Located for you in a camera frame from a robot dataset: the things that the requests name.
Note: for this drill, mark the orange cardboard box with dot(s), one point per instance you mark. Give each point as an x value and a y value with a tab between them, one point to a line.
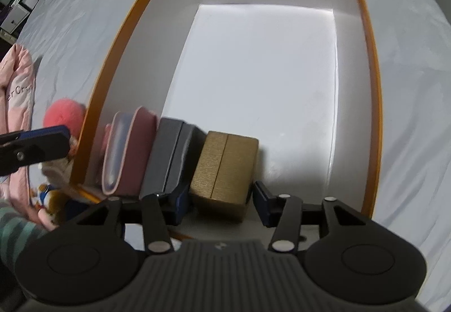
246	69

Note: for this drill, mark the gold box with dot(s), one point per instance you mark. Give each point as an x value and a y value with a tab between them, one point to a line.
225	174

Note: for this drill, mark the dog plush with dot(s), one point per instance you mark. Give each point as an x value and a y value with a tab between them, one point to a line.
45	199

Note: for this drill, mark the white nightstand with photo frame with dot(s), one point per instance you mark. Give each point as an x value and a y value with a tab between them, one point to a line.
16	16

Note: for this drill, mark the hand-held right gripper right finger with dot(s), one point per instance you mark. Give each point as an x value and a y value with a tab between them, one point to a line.
263	204

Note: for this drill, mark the pink fuzzy peach plush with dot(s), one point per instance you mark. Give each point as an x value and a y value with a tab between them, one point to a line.
63	115

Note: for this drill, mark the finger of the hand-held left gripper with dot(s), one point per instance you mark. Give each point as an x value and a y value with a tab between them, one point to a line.
35	150

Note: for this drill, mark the pink jacket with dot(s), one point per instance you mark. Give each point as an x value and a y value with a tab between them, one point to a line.
17	86

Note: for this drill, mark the pink card holder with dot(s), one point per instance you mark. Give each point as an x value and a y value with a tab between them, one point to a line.
134	150

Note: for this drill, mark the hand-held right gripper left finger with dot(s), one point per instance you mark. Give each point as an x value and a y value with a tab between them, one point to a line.
181	201

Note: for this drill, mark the grey card box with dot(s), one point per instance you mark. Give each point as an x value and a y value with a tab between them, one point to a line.
169	157

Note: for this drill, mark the person's left forearm striped sleeve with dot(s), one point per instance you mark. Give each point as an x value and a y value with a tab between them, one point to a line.
17	234

